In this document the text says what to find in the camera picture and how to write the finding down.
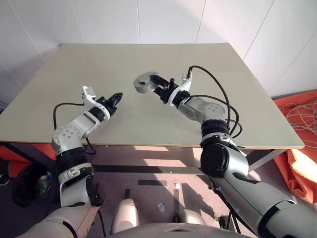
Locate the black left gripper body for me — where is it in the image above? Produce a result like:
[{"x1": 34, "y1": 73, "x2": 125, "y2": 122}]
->
[{"x1": 97, "y1": 96, "x2": 119, "y2": 115}]

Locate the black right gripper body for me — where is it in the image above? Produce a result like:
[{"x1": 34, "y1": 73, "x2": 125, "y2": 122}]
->
[{"x1": 158, "y1": 78, "x2": 179, "y2": 104}]

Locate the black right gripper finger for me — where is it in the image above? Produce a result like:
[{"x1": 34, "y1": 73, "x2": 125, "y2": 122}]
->
[
  {"x1": 148, "y1": 73, "x2": 171, "y2": 86},
  {"x1": 152, "y1": 86, "x2": 166, "y2": 100}
]

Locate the round grey motor lid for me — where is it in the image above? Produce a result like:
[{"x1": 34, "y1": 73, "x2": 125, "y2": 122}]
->
[{"x1": 133, "y1": 71, "x2": 156, "y2": 86}]

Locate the orange cloth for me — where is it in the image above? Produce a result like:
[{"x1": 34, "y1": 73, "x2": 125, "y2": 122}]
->
[
  {"x1": 0, "y1": 144, "x2": 57, "y2": 172},
  {"x1": 272, "y1": 90, "x2": 317, "y2": 199}
]

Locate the short black floor tape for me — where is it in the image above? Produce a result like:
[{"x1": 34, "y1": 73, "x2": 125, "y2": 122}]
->
[{"x1": 137, "y1": 178, "x2": 168, "y2": 187}]

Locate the green plastic bottle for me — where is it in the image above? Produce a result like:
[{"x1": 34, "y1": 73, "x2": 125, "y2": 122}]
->
[{"x1": 37, "y1": 173, "x2": 54, "y2": 191}]

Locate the long black floor tape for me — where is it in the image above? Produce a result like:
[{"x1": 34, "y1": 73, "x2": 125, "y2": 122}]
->
[{"x1": 173, "y1": 183, "x2": 181, "y2": 223}]

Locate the black bin bag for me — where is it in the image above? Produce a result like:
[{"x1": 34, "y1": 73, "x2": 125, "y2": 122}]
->
[{"x1": 11, "y1": 168, "x2": 54, "y2": 208}]

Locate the silver robot torso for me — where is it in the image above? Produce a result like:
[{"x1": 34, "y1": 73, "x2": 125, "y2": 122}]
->
[{"x1": 108, "y1": 222, "x2": 238, "y2": 238}]

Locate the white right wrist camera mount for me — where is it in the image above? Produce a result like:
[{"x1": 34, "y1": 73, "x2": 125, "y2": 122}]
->
[{"x1": 168, "y1": 71, "x2": 193, "y2": 107}]

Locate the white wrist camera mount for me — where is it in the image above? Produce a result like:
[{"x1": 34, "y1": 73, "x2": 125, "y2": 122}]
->
[
  {"x1": 81, "y1": 85, "x2": 111, "y2": 122},
  {"x1": 168, "y1": 71, "x2": 193, "y2": 107}
]

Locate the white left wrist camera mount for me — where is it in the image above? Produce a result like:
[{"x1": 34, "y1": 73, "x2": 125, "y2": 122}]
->
[{"x1": 81, "y1": 85, "x2": 111, "y2": 122}]

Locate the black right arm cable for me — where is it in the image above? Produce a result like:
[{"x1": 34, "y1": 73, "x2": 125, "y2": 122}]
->
[{"x1": 187, "y1": 65, "x2": 243, "y2": 139}]

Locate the metal table frame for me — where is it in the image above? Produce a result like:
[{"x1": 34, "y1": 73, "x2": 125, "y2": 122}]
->
[{"x1": 0, "y1": 141, "x2": 286, "y2": 176}]

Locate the tangled white cord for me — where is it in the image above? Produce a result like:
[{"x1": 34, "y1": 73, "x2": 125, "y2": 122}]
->
[{"x1": 278, "y1": 99, "x2": 317, "y2": 142}]

